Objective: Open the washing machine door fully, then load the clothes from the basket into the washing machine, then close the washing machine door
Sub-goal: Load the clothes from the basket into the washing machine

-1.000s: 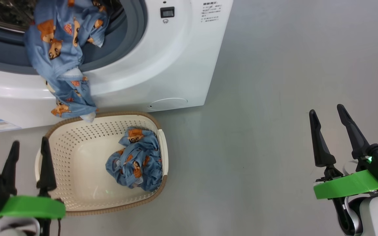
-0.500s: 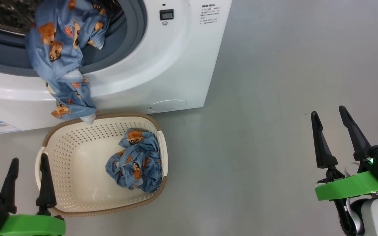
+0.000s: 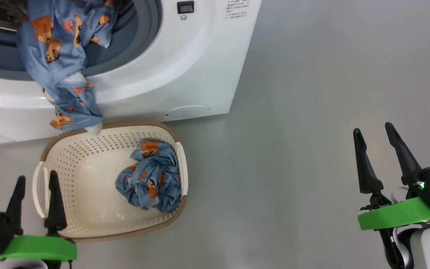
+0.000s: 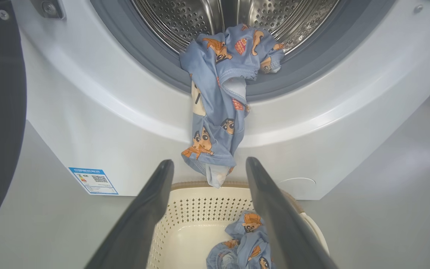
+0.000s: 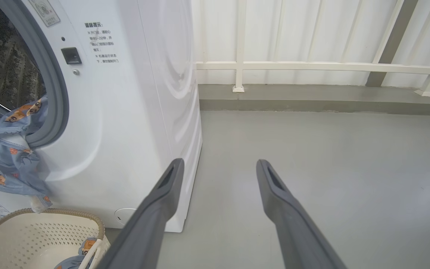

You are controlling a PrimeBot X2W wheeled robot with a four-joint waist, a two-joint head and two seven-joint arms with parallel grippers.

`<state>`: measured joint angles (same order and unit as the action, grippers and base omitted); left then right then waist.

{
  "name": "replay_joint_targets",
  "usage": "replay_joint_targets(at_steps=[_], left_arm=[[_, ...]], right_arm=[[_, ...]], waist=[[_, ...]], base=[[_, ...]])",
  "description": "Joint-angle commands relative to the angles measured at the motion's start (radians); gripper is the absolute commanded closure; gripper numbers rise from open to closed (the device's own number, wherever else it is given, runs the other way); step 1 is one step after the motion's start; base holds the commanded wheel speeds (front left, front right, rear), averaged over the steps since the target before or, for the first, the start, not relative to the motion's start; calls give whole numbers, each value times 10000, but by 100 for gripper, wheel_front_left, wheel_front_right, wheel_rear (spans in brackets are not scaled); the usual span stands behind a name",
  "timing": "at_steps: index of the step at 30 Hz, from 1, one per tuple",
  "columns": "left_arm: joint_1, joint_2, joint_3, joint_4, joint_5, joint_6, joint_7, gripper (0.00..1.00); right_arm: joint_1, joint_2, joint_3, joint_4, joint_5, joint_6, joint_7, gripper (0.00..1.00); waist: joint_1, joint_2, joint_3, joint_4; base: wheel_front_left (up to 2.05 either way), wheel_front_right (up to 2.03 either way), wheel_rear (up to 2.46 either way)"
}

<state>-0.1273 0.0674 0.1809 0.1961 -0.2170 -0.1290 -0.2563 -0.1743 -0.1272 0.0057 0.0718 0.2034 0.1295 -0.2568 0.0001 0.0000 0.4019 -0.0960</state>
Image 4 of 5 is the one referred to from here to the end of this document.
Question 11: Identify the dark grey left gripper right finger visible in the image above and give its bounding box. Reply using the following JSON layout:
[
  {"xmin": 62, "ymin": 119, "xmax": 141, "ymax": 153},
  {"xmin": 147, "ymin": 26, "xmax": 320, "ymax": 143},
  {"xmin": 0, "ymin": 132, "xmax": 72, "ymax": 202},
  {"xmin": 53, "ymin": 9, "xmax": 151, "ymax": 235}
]
[{"xmin": 246, "ymin": 157, "xmax": 339, "ymax": 269}]

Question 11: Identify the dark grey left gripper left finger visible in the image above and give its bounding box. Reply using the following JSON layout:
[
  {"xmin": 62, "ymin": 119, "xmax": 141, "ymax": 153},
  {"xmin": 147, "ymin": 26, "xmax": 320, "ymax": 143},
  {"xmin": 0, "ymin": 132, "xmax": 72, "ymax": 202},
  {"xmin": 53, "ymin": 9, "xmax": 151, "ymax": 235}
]
[{"xmin": 84, "ymin": 160, "xmax": 175, "ymax": 269}]

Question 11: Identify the blue cartoon print garment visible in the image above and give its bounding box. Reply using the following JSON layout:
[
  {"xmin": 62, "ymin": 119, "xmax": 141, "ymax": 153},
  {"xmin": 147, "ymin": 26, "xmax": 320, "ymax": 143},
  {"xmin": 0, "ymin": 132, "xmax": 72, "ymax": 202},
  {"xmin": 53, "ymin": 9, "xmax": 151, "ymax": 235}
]
[
  {"xmin": 180, "ymin": 24, "xmax": 286, "ymax": 188},
  {"xmin": 206, "ymin": 210, "xmax": 276, "ymax": 269}
]

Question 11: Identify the white front-load washing machine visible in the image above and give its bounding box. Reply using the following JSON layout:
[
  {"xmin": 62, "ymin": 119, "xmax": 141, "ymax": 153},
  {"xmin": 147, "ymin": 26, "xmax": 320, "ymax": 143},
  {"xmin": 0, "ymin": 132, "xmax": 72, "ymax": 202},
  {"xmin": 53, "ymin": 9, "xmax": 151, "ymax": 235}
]
[{"xmin": 12, "ymin": 0, "xmax": 430, "ymax": 201}]

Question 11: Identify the round white filter cover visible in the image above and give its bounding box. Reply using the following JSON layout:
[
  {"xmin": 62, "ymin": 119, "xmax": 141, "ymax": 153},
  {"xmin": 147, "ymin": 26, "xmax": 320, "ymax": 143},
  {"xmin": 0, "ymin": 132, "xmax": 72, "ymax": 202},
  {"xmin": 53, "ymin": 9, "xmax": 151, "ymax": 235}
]
[{"xmin": 277, "ymin": 177, "xmax": 317, "ymax": 200}]

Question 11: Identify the cream perforated laundry basket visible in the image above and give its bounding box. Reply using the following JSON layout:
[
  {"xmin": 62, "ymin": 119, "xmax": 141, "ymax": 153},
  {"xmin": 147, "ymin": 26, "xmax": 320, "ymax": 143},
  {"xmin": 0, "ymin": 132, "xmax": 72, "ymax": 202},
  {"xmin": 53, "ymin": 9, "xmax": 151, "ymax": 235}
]
[{"xmin": 146, "ymin": 181, "xmax": 330, "ymax": 269}]

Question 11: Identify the blue energy label sticker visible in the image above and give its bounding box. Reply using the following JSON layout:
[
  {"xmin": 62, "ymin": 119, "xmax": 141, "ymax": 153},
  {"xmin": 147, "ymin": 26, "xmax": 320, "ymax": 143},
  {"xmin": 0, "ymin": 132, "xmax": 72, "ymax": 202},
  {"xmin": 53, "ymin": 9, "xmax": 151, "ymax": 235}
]
[{"xmin": 68, "ymin": 167, "xmax": 119, "ymax": 195}]

